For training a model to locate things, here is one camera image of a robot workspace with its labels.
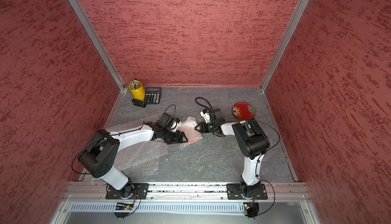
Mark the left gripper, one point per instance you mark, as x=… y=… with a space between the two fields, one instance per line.
x=176 y=140

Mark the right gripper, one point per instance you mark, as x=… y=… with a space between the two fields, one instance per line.
x=203 y=127

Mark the bubble orange plate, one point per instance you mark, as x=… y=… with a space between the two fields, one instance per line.
x=192 y=135

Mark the bubble pink plate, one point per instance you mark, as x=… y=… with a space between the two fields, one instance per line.
x=149 y=147

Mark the red floral dinner plate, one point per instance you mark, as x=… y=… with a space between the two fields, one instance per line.
x=243 y=111

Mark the clear bubble wrap sheet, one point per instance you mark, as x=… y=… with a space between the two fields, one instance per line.
x=137 y=163

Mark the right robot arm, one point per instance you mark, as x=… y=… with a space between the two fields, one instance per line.
x=253 y=143

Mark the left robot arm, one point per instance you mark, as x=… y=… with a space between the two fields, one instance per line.
x=99 y=155

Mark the black calculator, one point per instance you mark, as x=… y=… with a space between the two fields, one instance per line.
x=153 y=95

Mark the black stapler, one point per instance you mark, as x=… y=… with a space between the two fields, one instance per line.
x=139 y=103

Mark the yellow pen cup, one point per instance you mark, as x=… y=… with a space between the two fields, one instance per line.
x=139 y=93

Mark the pens in cup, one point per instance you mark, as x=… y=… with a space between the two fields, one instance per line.
x=135 y=84

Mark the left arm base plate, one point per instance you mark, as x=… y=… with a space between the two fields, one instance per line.
x=128 y=192

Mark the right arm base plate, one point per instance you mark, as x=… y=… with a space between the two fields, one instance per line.
x=241 y=191

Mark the perforated cable duct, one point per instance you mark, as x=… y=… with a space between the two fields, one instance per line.
x=162 y=207

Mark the aluminium front rail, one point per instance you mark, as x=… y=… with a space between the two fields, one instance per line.
x=190 y=192

